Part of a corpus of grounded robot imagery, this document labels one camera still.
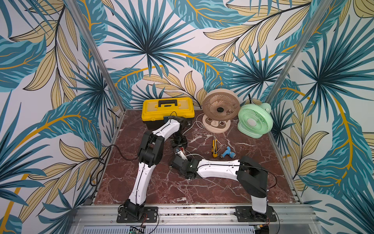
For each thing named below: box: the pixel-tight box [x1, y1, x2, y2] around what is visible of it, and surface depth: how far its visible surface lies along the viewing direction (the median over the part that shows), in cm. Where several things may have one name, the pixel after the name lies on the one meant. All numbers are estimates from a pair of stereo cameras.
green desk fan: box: [237, 102, 274, 139], surface depth 87 cm
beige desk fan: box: [202, 88, 241, 134], surface depth 94 cm
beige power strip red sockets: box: [174, 147, 188, 161], surface depth 79 cm
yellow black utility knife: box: [211, 139, 219, 158], surface depth 97 cm
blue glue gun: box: [219, 146, 237, 159], surface depth 95 cm
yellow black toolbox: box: [141, 97, 195, 130], surface depth 99 cm
